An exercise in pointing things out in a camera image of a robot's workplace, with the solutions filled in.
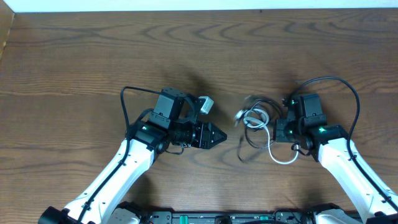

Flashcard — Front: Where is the white cable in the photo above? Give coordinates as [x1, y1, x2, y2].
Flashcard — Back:
[233, 105, 300, 166]

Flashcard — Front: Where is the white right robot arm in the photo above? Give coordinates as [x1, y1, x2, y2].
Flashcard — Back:
[273, 94, 397, 223]

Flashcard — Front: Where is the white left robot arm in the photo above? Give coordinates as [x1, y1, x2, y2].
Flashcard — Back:
[38, 88, 227, 223]

